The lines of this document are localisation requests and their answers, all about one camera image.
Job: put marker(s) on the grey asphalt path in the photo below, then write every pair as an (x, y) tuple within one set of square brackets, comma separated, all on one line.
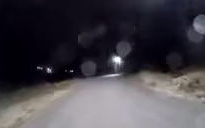
[(113, 103)]

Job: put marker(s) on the dry grass verge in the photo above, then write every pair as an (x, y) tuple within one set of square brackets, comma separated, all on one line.
[(180, 83), (26, 100)]

